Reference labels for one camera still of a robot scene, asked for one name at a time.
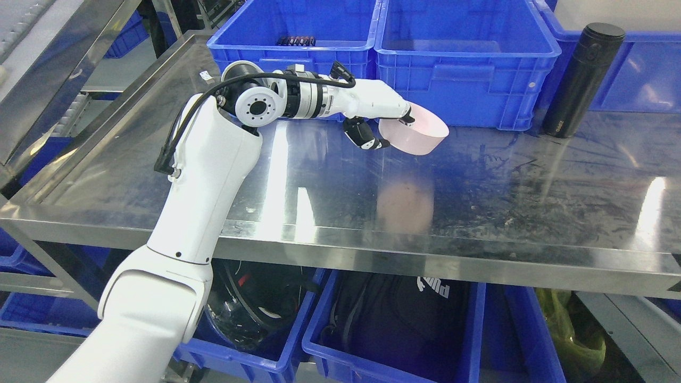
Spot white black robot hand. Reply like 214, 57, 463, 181
330, 79, 415, 150

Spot empty blue crate on table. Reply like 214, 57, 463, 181
375, 1, 561, 131

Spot blue bin with yellow bag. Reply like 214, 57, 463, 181
504, 286, 608, 382

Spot black thermos bottle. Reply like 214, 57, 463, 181
542, 22, 626, 138

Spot blue bin with helmet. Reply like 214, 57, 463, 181
173, 259, 328, 382

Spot black puma bag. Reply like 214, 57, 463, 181
320, 271, 470, 382

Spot blue bin with black bag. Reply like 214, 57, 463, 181
302, 271, 487, 382

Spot blue crate with dark items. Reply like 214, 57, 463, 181
207, 1, 381, 79

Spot pink plastic bowl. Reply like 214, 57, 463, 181
378, 103, 450, 155

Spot blue crate behind thermos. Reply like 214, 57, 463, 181
534, 1, 680, 114

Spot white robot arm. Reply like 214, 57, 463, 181
48, 63, 328, 382

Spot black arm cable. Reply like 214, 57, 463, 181
154, 61, 356, 177

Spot stainless steel table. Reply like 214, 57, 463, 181
2, 32, 679, 299

